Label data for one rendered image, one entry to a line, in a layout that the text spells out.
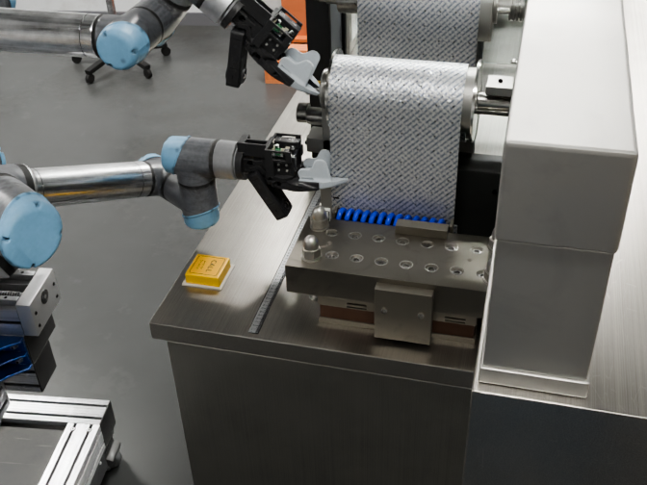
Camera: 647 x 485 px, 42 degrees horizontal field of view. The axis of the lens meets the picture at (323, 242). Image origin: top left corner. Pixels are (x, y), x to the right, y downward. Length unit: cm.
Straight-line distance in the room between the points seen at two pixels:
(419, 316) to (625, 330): 74
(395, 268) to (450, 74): 35
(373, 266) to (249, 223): 44
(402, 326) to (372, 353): 7
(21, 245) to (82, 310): 171
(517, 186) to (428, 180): 98
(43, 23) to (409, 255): 74
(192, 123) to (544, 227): 373
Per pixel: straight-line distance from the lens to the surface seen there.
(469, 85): 148
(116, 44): 144
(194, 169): 163
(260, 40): 150
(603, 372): 70
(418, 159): 152
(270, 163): 156
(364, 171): 156
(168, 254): 331
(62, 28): 151
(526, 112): 59
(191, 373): 164
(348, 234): 154
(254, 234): 178
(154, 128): 424
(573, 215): 57
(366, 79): 149
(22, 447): 241
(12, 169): 159
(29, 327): 196
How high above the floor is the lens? 191
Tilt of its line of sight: 36 degrees down
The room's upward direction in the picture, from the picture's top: 2 degrees counter-clockwise
